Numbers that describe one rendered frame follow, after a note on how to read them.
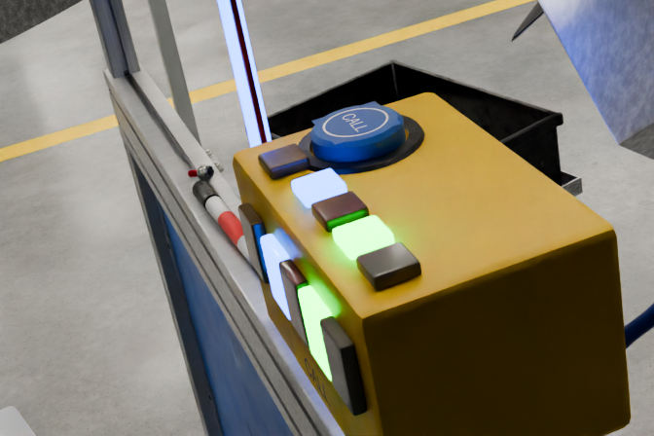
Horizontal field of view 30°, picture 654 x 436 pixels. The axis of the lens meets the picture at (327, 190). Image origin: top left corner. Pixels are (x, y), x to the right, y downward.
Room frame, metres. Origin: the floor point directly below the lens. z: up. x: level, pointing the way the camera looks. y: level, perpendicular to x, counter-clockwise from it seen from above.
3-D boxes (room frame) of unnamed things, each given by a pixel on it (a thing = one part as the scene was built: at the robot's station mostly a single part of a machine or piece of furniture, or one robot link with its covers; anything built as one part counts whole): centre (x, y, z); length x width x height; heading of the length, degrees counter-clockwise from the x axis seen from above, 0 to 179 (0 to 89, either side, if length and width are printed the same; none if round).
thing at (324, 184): (0.43, 0.00, 1.08); 0.02 x 0.02 x 0.01; 15
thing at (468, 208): (0.43, -0.03, 1.02); 0.16 x 0.10 x 0.11; 15
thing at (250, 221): (0.46, 0.03, 1.04); 0.02 x 0.01 x 0.03; 15
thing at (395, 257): (0.36, -0.02, 1.08); 0.02 x 0.02 x 0.01; 15
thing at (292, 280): (0.40, 0.02, 1.04); 0.02 x 0.01 x 0.03; 15
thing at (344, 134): (0.47, -0.02, 1.08); 0.04 x 0.04 x 0.02
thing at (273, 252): (0.43, 0.03, 1.04); 0.02 x 0.01 x 0.03; 15
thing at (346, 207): (0.41, 0.00, 1.08); 0.02 x 0.02 x 0.01; 15
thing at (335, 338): (0.36, 0.01, 1.04); 0.02 x 0.01 x 0.03; 15
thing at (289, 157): (0.46, 0.02, 1.08); 0.02 x 0.02 x 0.01; 15
